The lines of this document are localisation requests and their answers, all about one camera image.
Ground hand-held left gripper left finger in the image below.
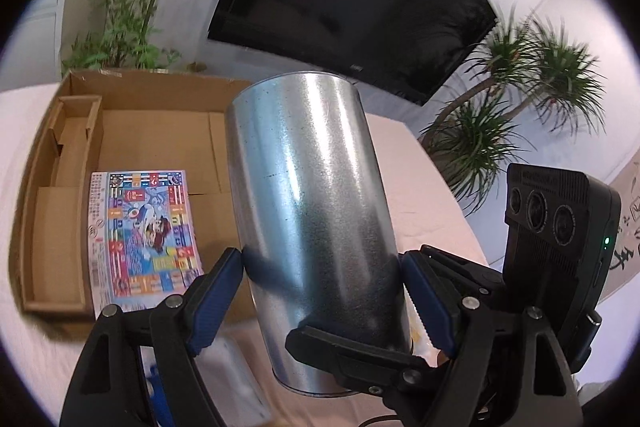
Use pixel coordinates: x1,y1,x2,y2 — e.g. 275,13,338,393
60,248,244,427

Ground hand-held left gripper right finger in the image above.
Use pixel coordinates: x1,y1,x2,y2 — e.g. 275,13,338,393
400,251,586,427

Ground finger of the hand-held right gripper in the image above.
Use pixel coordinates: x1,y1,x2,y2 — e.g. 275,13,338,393
285,326,443,398
420,244,507,309

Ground silver metal can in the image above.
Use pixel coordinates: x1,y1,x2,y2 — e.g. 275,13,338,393
225,73,413,395

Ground brown cardboard box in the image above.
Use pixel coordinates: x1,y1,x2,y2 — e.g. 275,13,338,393
9,69,261,323

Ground calligraphy paper scroll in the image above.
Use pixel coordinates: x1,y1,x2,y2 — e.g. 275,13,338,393
607,157,640,303

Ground pink tablecloth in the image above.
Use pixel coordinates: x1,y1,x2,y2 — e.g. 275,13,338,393
0,82,506,427

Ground colourful printed card pack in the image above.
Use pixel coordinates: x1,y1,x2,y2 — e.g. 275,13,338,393
87,169,203,319

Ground spiky palm plant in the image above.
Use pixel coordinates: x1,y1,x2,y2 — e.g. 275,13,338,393
417,4,608,215

